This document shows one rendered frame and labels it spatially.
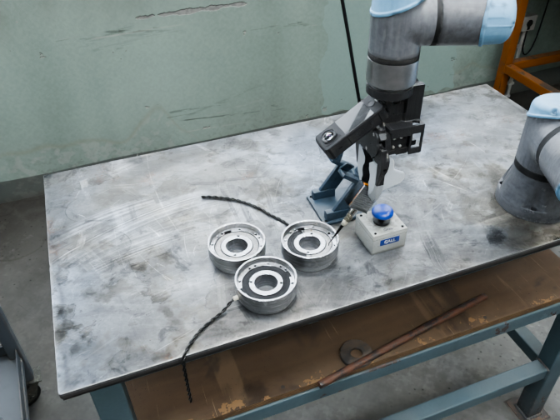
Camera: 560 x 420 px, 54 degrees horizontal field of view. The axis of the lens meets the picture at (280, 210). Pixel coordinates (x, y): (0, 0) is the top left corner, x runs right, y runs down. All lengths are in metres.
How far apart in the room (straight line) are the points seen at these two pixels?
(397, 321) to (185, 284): 0.51
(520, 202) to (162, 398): 0.80
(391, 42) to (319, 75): 1.97
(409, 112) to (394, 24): 0.16
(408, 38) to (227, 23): 1.76
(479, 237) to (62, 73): 1.85
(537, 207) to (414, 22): 0.53
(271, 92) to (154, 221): 1.66
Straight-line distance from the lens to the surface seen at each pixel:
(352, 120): 0.86
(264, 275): 0.95
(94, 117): 2.56
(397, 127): 0.87
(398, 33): 0.80
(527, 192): 1.16
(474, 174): 1.28
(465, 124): 1.47
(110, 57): 2.46
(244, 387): 1.14
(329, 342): 1.20
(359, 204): 0.96
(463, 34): 0.82
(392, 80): 0.82
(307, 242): 1.03
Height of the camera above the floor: 1.50
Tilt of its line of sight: 39 degrees down
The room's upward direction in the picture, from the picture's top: 1 degrees counter-clockwise
